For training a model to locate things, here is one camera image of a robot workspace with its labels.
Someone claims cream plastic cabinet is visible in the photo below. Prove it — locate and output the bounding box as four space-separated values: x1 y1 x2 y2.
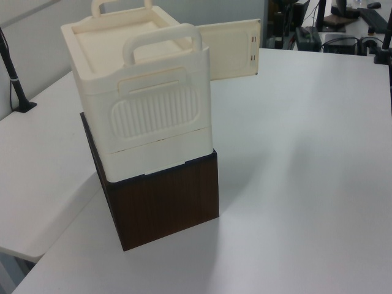
60 0 215 185

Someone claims black electronics box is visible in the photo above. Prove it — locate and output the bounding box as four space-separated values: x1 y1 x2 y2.
322 33 360 55

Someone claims black keyboard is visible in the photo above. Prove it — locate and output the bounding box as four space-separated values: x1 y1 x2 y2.
359 8 392 35

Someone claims dark brown wooden drawer box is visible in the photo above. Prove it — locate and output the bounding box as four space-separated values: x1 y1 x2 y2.
79 111 221 253

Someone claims black monitor stand pole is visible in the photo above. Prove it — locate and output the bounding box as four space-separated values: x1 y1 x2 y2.
315 0 327 32

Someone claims black round monitor base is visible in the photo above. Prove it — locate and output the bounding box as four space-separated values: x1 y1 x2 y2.
330 0 361 18

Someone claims black camera pole with clamp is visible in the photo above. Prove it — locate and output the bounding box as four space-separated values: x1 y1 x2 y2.
0 26 38 113

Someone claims brown wooden board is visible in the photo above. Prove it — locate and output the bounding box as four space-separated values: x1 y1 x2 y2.
323 13 349 32

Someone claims cream cabinet door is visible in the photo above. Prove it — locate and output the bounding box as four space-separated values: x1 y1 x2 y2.
195 18 262 82

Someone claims black desk clamp mount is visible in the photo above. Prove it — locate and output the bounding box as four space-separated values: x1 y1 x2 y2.
371 11 392 66

